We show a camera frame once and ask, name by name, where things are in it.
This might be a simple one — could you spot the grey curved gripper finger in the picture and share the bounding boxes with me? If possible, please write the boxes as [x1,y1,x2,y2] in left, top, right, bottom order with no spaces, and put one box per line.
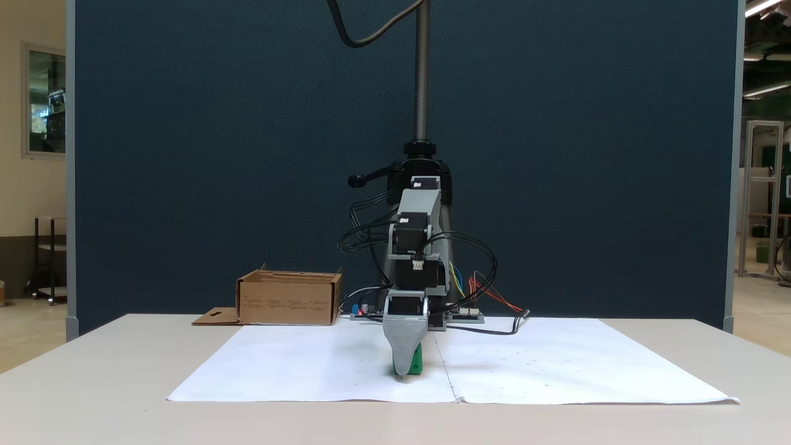
[383,315,429,376]

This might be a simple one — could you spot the green dice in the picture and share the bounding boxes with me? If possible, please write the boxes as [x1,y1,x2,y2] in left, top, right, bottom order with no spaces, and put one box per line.
[392,342,424,376]

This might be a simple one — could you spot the blue circuit board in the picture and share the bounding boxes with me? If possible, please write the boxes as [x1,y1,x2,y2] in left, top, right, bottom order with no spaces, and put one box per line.
[350,303,396,322]

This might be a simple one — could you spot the white paper sheet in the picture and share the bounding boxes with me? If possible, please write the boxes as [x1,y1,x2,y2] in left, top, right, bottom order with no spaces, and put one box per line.
[433,317,740,405]
[167,321,459,404]

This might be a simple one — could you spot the brown cardboard box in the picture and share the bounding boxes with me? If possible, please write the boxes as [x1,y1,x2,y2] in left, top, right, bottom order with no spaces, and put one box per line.
[192,265,344,326]

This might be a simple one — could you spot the dark blue partition panel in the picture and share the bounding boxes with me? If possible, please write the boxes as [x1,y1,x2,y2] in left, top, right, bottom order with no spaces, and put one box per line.
[66,0,745,342]

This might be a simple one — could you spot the black shelf cart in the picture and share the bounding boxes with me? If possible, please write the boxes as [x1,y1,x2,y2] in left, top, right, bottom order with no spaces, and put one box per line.
[25,215,67,307]

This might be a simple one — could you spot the fluorescent ceiling light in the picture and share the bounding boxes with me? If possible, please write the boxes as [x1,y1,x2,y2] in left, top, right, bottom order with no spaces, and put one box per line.
[745,0,785,18]
[743,80,791,100]

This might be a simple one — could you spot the grey thin cable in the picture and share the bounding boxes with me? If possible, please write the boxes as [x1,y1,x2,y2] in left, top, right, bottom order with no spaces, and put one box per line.
[339,284,394,315]

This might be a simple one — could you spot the black power cable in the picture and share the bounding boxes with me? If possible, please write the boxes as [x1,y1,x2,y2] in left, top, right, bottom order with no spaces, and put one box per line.
[446,309,531,336]

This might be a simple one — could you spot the black motor cable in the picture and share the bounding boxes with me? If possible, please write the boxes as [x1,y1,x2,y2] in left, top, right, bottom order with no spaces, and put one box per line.
[337,190,402,255]
[426,231,499,313]

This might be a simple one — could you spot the orange red wires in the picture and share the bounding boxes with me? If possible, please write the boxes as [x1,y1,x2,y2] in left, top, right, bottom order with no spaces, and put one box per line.
[468,271,526,313]

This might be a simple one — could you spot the black camera tripod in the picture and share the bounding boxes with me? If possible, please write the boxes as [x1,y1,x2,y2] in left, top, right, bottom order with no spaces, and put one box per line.
[347,0,458,316]

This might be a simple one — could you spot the black hanging cable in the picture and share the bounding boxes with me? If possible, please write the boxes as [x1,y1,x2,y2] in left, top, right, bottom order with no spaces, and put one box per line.
[326,0,428,49]

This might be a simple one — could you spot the aluminium profile frame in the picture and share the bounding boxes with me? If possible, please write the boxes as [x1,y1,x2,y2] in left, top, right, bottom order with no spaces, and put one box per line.
[738,119,785,280]

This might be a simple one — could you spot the framed wall window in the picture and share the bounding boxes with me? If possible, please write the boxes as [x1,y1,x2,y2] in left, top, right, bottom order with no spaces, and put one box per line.
[22,42,67,160]

